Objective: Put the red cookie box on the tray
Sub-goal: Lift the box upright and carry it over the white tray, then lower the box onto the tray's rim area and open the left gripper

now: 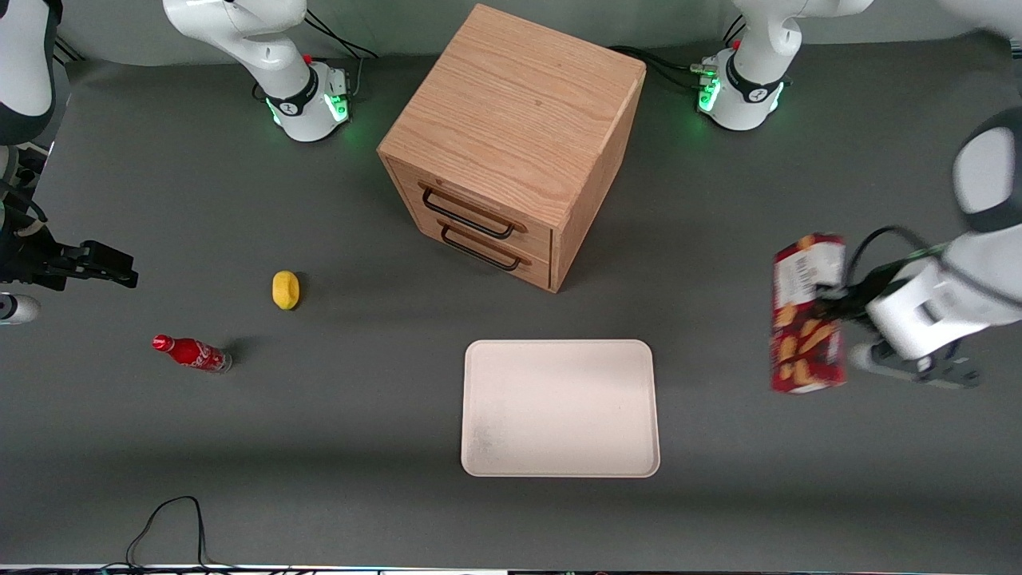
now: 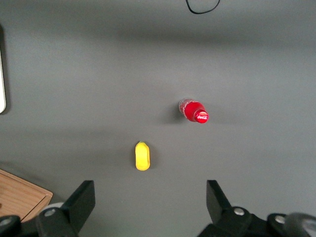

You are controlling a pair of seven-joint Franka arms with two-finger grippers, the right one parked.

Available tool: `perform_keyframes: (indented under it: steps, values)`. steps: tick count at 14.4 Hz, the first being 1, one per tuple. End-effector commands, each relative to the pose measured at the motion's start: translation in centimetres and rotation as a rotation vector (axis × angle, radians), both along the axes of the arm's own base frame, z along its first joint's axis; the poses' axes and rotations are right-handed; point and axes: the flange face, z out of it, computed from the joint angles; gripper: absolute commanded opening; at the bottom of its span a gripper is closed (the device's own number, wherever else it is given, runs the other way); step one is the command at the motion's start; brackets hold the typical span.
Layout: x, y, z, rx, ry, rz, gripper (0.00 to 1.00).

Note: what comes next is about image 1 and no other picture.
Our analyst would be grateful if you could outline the wooden drawer front, long handle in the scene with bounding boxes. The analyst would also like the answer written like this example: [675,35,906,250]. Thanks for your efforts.
[386,158,554,256]

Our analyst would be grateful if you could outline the black arm base cables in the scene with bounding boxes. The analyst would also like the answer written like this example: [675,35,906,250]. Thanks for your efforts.
[608,19,748,92]
[303,8,381,101]

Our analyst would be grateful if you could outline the wooden drawer cabinet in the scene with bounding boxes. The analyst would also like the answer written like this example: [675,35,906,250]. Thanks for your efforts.
[377,3,648,294]

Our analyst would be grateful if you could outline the black right arm wrist cable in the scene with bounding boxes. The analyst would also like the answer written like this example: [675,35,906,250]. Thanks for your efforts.
[0,180,49,224]

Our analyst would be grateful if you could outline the wooden drawer front, short handle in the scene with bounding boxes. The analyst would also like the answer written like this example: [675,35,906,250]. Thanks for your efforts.
[396,201,553,291]

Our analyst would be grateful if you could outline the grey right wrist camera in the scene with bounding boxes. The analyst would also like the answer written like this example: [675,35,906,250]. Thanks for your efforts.
[0,293,42,325]

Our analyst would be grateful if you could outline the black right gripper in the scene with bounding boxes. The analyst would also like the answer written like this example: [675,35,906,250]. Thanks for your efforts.
[0,225,139,290]

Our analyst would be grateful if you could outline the cream rectangular tray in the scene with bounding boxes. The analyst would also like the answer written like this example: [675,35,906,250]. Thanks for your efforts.
[461,339,662,478]

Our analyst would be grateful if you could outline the short black drawer handle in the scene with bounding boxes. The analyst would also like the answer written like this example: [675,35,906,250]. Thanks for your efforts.
[439,223,533,272]

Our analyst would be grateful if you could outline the red cola bottle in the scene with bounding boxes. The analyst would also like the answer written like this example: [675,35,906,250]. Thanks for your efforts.
[152,334,233,375]

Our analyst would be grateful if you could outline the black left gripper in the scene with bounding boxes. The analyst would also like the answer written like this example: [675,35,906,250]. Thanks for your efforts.
[811,257,927,323]

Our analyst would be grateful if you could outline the red cookie box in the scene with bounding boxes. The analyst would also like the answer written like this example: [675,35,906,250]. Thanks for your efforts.
[770,232,848,396]

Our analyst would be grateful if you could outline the thin black looped cable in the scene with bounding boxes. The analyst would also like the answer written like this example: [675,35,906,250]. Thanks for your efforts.
[100,496,240,573]

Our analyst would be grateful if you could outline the black arm wrist cable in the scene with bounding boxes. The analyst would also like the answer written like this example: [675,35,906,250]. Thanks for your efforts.
[845,225,953,290]
[0,180,49,224]

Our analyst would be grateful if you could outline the black left arm base cables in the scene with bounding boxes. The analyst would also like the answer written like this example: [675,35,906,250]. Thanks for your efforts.
[608,19,748,92]

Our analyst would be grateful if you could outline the long black drawer handle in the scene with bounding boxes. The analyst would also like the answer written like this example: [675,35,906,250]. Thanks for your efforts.
[420,184,528,240]

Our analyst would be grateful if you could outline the black left arm wrist cable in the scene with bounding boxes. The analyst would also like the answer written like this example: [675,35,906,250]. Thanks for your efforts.
[845,225,953,290]

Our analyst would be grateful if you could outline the black right arm base cables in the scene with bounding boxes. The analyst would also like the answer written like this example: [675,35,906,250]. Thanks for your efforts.
[303,8,381,101]

